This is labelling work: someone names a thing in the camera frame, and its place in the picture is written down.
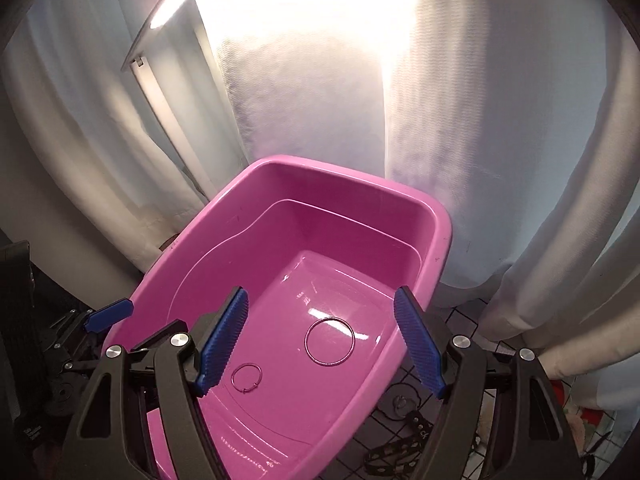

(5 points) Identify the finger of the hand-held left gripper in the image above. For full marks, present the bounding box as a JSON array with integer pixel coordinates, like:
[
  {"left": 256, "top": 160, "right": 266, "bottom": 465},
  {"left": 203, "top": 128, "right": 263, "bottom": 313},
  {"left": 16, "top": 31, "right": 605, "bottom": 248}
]
[{"left": 47, "top": 298, "right": 135, "bottom": 376}]

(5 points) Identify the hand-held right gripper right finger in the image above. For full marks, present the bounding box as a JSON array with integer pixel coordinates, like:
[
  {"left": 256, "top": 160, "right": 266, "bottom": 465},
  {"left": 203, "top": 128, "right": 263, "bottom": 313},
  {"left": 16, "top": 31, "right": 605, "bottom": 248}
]
[{"left": 392, "top": 285, "right": 587, "bottom": 480}]

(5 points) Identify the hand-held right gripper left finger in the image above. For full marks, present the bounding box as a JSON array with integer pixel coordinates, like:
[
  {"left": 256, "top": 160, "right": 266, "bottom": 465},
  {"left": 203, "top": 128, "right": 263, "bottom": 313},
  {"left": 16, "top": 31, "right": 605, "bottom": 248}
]
[{"left": 62, "top": 286, "right": 251, "bottom": 480}]

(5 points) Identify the small thin metal hoop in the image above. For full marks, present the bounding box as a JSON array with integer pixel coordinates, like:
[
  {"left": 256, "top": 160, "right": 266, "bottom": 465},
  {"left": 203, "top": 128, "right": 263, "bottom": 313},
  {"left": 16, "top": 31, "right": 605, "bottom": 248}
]
[{"left": 231, "top": 363, "right": 263, "bottom": 394}]

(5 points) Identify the large thin metal bangle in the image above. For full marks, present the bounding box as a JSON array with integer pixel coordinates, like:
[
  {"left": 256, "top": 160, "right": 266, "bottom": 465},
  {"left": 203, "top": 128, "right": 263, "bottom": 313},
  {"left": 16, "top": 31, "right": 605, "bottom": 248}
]
[{"left": 304, "top": 318, "right": 356, "bottom": 366}]

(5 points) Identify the pink plastic basin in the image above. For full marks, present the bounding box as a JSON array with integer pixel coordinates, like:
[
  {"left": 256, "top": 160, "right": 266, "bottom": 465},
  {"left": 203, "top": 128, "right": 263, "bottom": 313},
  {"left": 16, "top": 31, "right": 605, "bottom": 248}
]
[{"left": 102, "top": 155, "right": 453, "bottom": 480}]

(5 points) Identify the white grid tablecloth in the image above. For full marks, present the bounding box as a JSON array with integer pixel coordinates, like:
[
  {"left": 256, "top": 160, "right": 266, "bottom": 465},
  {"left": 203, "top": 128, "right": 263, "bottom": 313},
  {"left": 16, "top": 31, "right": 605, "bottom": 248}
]
[{"left": 345, "top": 297, "right": 523, "bottom": 480}]

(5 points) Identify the black leather choker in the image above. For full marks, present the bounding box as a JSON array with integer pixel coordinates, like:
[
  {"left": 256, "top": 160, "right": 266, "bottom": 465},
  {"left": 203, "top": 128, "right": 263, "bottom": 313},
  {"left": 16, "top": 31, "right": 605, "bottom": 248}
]
[{"left": 362, "top": 392, "right": 441, "bottom": 473}]

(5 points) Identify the white plain curtain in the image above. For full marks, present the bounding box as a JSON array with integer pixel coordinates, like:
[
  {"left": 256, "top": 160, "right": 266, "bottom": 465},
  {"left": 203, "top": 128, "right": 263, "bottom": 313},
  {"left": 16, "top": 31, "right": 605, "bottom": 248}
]
[
  {"left": 440, "top": 0, "right": 640, "bottom": 411},
  {"left": 0, "top": 0, "right": 241, "bottom": 273}
]

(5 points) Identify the colourful patterned cloth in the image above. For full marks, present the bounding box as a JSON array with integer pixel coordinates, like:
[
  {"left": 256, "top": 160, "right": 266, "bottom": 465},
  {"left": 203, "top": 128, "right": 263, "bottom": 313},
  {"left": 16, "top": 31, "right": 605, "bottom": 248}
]
[{"left": 560, "top": 402, "right": 623, "bottom": 466}]

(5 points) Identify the white textured curtain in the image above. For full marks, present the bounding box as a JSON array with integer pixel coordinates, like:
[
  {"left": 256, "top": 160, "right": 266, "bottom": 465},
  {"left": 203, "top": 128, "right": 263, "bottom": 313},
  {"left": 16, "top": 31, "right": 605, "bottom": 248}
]
[{"left": 192, "top": 0, "right": 506, "bottom": 291}]

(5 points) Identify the white metal frame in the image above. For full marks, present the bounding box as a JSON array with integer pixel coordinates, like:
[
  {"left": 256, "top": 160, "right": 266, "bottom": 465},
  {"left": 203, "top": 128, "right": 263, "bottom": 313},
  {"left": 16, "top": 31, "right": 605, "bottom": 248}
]
[{"left": 121, "top": 0, "right": 217, "bottom": 196}]

